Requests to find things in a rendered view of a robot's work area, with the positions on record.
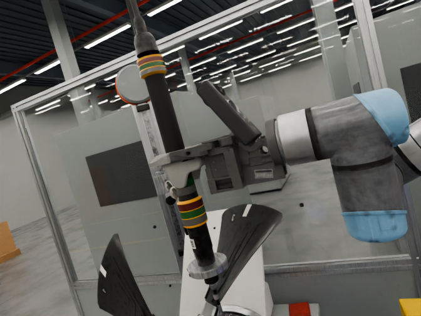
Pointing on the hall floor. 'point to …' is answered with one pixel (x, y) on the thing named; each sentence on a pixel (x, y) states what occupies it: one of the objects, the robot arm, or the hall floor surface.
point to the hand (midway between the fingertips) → (161, 157)
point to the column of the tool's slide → (155, 174)
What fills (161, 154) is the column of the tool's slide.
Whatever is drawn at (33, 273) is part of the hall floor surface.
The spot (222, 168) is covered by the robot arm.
